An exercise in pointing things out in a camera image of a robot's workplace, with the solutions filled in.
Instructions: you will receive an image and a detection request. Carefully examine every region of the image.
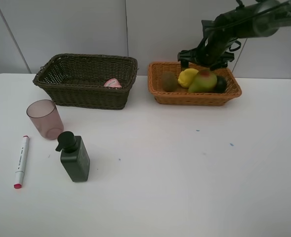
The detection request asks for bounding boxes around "translucent pink plastic cup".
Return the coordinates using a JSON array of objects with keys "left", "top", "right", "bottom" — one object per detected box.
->
[{"left": 26, "top": 99, "right": 64, "bottom": 140}]

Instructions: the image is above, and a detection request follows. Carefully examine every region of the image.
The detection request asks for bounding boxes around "orange wicker basket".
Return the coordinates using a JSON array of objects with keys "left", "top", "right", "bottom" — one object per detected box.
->
[{"left": 148, "top": 62, "right": 242, "bottom": 106}]

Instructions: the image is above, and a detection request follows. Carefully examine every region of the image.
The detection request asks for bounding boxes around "pink white-capped bottle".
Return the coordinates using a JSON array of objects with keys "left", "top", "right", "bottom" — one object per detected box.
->
[{"left": 104, "top": 78, "right": 122, "bottom": 88}]

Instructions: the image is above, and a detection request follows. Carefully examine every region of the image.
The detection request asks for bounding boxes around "white red-capped marker pen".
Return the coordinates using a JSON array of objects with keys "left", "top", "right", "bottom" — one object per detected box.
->
[{"left": 13, "top": 135, "right": 29, "bottom": 189}]

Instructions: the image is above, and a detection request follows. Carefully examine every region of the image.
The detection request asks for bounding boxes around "dark green round fruit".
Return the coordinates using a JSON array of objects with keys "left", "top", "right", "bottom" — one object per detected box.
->
[{"left": 213, "top": 76, "right": 227, "bottom": 93}]

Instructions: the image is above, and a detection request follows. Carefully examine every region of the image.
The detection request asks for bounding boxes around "dark brown wicker basket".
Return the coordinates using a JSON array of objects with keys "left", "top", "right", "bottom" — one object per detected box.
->
[{"left": 33, "top": 53, "right": 138, "bottom": 110}]

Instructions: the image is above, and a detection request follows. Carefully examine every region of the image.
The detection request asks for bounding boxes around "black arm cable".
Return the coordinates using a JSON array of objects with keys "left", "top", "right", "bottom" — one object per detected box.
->
[{"left": 197, "top": 0, "right": 291, "bottom": 52}]

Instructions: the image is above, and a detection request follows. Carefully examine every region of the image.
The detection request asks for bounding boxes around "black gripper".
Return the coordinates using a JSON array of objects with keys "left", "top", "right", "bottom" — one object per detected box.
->
[{"left": 177, "top": 20, "right": 235, "bottom": 71}]

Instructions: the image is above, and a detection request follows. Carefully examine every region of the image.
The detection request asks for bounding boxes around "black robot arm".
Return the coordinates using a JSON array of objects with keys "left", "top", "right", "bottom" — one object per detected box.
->
[{"left": 177, "top": 0, "right": 291, "bottom": 71}]

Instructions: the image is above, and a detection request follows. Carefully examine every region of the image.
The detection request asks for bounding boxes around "brown kiwi fruit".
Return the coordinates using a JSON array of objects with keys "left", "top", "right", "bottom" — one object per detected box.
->
[{"left": 161, "top": 72, "right": 177, "bottom": 92}]

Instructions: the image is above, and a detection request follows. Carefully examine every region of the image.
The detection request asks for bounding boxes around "yellow lemon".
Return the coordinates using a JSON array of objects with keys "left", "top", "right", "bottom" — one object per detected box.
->
[{"left": 177, "top": 68, "right": 199, "bottom": 88}]

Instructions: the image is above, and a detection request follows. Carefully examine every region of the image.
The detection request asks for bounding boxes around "green red pear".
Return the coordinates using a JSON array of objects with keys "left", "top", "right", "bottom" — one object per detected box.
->
[{"left": 188, "top": 70, "right": 217, "bottom": 93}]

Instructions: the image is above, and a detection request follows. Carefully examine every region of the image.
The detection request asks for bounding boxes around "dark green pump bottle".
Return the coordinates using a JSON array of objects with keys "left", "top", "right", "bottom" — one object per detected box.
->
[{"left": 55, "top": 131, "right": 90, "bottom": 183}]

